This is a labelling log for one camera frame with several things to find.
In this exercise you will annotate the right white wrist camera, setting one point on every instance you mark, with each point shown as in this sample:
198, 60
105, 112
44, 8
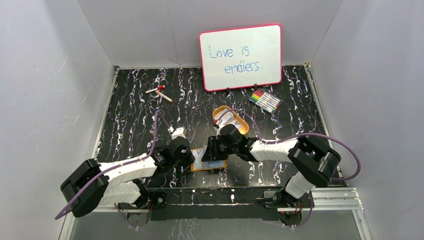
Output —
218, 127

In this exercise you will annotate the coloured marker pack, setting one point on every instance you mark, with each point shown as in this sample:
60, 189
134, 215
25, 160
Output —
265, 100

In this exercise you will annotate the white board pink frame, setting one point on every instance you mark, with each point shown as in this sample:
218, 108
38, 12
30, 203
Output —
241, 57

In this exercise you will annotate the credit cards stack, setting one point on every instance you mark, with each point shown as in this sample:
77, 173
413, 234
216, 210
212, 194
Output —
225, 117

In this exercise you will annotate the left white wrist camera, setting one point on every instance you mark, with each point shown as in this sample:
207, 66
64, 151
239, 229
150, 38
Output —
177, 132

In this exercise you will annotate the loose silver VIP card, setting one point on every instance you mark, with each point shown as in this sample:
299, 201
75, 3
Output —
236, 124

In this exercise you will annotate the red capped marker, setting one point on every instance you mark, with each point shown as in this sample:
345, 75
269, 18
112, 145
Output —
160, 87

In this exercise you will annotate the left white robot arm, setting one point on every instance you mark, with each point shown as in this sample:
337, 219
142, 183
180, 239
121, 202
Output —
95, 184

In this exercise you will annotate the white marker pen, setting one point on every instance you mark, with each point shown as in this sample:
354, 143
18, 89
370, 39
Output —
164, 96

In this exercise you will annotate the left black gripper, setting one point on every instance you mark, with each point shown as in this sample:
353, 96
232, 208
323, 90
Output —
187, 158

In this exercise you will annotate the tan oval tray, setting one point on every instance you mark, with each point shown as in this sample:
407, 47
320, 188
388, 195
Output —
245, 127

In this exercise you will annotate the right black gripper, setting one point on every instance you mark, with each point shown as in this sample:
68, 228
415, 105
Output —
210, 154

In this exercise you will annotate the silver VIP credit card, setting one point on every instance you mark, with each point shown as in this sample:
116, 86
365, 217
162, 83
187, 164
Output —
198, 153

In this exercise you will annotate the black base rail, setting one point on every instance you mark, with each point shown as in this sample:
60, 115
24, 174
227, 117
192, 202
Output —
217, 203

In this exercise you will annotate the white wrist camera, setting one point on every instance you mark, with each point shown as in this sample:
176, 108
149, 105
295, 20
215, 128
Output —
218, 127
177, 132

